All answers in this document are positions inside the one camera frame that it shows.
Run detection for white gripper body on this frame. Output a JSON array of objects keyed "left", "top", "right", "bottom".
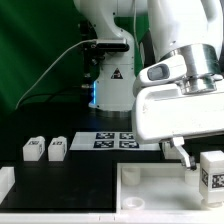
[{"left": 132, "top": 80, "right": 224, "bottom": 144}]

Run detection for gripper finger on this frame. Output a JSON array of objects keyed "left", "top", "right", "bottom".
[{"left": 170, "top": 136, "right": 197, "bottom": 171}]

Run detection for white square tabletop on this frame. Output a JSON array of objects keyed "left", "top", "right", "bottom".
[{"left": 116, "top": 163, "right": 224, "bottom": 213}]

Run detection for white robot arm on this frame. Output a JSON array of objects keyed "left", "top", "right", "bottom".
[{"left": 73, "top": 0, "right": 224, "bottom": 169}]

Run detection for white marker sheet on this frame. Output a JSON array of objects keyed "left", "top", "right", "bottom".
[{"left": 70, "top": 132, "right": 160, "bottom": 151}]

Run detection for white left obstacle block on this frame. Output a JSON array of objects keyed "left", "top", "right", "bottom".
[{"left": 0, "top": 167, "right": 15, "bottom": 204}]

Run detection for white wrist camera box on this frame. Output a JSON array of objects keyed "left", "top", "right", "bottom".
[{"left": 133, "top": 55, "right": 187, "bottom": 96}]

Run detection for black rear camera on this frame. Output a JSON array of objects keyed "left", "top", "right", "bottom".
[{"left": 79, "top": 20, "right": 130, "bottom": 77}]

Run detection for white camera cable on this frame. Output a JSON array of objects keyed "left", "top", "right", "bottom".
[{"left": 15, "top": 0, "right": 141, "bottom": 110}]

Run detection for black base cables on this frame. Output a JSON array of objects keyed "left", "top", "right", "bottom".
[{"left": 15, "top": 85, "right": 91, "bottom": 109}]

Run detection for white front rail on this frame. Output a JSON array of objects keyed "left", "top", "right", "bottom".
[{"left": 0, "top": 213, "right": 224, "bottom": 224}]

